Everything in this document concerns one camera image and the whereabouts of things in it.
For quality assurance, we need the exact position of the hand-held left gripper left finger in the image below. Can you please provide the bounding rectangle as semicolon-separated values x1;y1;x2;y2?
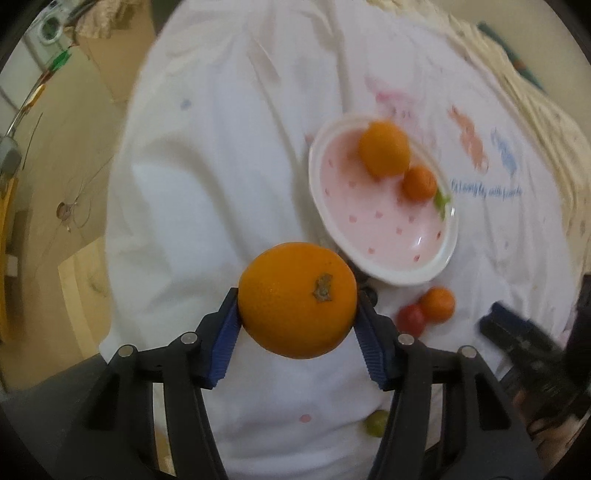
55;287;241;480

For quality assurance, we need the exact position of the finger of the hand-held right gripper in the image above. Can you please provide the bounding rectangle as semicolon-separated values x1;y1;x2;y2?
478;301;561;365

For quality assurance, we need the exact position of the white plate with pink dots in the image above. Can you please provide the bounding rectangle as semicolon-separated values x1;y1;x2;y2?
308;113;459;287

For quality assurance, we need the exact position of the small orange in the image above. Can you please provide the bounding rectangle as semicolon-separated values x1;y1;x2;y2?
401;166;438;200
418;286;456;324

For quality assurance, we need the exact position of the small green fruit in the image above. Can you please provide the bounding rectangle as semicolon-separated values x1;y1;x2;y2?
365;410;390;438

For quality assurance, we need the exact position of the white printed blanket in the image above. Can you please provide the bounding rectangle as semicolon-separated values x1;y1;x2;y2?
99;0;578;480

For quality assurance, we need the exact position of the red tomato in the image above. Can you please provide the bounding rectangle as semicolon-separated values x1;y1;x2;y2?
396;304;428;335

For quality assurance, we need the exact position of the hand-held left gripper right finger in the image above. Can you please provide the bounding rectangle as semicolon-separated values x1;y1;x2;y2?
353;288;543;480

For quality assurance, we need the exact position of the thin floor cable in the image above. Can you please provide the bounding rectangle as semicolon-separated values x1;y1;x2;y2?
56;152;109;234

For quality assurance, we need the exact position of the large orange with stem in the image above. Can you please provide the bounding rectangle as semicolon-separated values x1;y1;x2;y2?
238;242;358;360

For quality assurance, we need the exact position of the white washing machine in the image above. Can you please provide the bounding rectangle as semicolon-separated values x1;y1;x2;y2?
28;4;71;47

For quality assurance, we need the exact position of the cream knitted blanket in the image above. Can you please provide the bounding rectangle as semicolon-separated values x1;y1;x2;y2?
369;0;591;278

